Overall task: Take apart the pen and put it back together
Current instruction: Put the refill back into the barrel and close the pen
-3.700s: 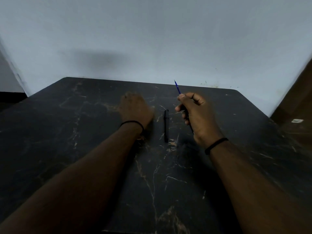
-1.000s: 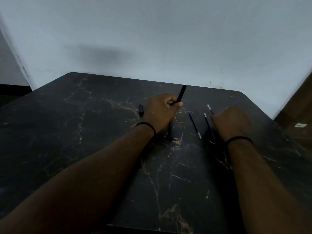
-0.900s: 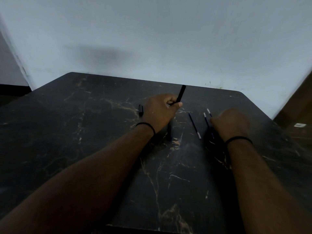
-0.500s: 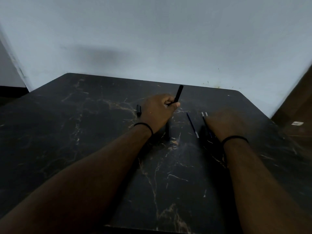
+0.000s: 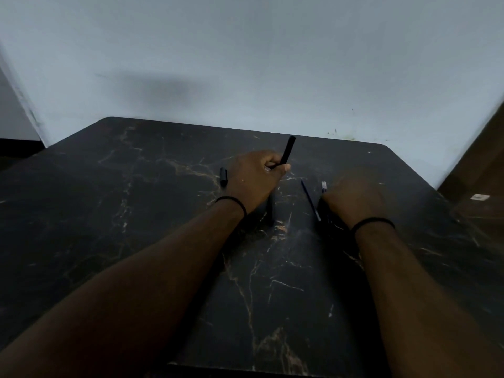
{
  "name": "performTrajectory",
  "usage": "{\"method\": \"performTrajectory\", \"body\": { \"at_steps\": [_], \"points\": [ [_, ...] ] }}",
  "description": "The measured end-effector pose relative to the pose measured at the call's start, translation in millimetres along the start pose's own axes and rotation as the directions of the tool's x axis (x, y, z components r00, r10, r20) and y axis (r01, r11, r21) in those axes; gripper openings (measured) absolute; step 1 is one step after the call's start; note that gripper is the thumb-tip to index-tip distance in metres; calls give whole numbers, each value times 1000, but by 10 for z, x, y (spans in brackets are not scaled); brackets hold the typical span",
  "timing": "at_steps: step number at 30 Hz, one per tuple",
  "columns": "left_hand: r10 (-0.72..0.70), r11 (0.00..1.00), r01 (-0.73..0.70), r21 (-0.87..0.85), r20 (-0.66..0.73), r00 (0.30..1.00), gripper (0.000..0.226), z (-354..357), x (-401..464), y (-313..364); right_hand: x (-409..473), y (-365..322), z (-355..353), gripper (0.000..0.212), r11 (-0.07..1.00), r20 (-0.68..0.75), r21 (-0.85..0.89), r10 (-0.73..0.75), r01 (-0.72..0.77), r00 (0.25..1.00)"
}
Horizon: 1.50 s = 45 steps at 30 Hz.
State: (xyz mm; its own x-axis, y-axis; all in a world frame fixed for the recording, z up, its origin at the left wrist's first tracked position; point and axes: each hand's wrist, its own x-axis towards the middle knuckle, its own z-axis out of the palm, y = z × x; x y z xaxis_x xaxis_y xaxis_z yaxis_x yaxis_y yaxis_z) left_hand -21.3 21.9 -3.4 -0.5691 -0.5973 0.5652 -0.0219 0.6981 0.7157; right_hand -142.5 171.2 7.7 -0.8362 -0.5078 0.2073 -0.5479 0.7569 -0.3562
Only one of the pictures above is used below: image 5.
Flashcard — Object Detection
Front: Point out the brown wooden door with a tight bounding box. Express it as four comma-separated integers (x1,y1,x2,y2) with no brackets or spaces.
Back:
437,99,504,233

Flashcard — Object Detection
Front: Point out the person's right hand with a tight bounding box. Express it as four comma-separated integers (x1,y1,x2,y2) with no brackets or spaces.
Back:
321,172,391,232

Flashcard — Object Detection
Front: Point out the black marker pen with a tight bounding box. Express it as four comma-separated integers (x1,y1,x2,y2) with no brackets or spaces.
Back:
270,135,297,170

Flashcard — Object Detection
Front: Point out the thin blue pen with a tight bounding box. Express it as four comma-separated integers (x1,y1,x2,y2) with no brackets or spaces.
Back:
300,179,322,223

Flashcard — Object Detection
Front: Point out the person's left forearm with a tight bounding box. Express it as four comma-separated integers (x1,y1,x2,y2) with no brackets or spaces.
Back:
0,200,246,378

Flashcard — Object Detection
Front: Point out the black wristband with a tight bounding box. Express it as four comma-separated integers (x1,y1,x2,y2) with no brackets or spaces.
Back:
349,217,396,237
214,196,248,219

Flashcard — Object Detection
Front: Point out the person's left hand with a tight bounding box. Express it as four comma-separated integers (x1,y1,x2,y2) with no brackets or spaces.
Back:
225,150,292,215

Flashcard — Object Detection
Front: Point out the person's right forearm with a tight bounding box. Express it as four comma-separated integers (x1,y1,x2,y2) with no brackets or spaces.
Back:
354,222,504,378

